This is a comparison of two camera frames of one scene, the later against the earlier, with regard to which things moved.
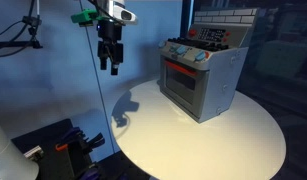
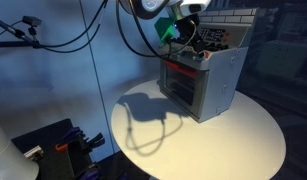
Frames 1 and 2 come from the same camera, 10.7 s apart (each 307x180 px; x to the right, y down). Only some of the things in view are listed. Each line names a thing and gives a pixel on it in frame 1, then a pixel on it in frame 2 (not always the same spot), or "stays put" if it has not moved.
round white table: x=163 y=142 stays put
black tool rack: x=69 y=159 stays put
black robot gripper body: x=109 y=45 -> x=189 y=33
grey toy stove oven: x=201 y=73 stays put
